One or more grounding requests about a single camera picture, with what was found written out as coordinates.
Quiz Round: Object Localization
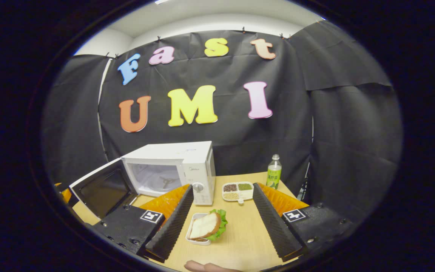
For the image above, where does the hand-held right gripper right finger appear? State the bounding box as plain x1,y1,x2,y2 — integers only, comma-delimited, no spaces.
253,183,358,262

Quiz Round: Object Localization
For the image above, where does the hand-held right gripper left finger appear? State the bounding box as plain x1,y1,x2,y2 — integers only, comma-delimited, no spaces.
85,184,194,263

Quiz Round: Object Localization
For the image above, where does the lettuce sandwich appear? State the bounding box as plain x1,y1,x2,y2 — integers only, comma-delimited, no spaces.
189,209,228,242

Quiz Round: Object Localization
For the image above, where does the white microwave oven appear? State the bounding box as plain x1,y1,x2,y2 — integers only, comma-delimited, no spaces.
69,141,216,219

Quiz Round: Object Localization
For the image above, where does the small white rectangular dish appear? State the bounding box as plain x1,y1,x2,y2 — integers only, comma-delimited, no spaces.
185,213,212,246

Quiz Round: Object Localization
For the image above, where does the white divided grain dish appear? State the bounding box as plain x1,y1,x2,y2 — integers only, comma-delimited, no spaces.
222,181,255,205

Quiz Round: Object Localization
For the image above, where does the green drink bottle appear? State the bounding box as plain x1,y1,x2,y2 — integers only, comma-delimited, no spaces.
266,154,282,190

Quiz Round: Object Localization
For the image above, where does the black backdrop cloth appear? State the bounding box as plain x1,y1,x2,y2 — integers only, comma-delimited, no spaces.
42,21,403,212

